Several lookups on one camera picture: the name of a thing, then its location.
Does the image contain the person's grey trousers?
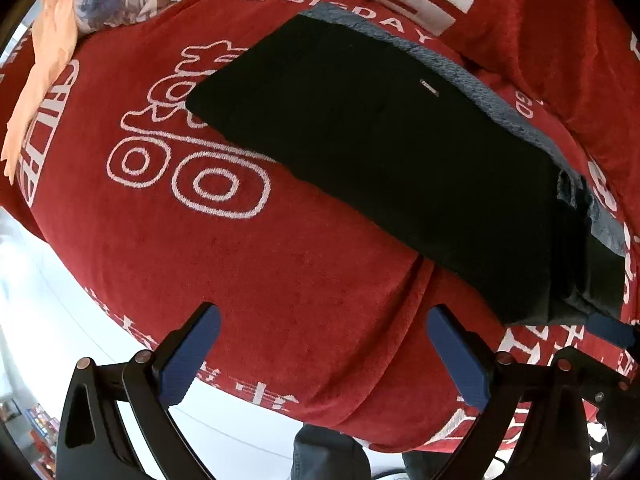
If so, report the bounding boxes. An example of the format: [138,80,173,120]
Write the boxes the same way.
[292,425,453,480]

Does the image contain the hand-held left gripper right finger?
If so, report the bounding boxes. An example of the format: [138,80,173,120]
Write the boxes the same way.
[426,304,593,480]

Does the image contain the colourful shelf goods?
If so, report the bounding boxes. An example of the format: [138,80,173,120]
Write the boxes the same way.
[24,402,62,467]

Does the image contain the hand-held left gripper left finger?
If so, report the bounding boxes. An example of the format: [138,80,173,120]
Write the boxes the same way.
[57,304,223,480]

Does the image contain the black pants with blue-grey trim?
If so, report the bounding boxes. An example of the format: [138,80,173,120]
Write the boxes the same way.
[185,2,629,327]

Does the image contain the red printed bed sheet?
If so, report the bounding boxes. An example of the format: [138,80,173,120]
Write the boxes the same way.
[0,0,640,453]

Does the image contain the peach cloth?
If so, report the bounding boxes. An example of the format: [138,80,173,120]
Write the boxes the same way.
[2,0,82,179]

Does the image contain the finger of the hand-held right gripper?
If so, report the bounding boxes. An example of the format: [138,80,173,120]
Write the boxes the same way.
[575,330,640,423]
[586,312,638,350]

